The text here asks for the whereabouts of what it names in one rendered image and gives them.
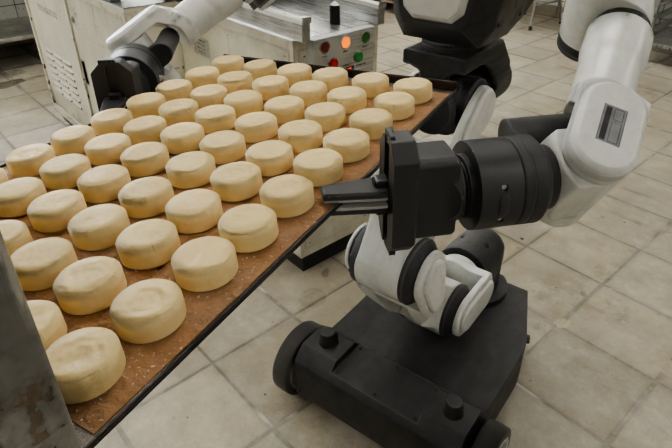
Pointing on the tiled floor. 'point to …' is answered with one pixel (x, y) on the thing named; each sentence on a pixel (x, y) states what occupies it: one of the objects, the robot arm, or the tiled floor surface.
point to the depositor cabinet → (78, 32)
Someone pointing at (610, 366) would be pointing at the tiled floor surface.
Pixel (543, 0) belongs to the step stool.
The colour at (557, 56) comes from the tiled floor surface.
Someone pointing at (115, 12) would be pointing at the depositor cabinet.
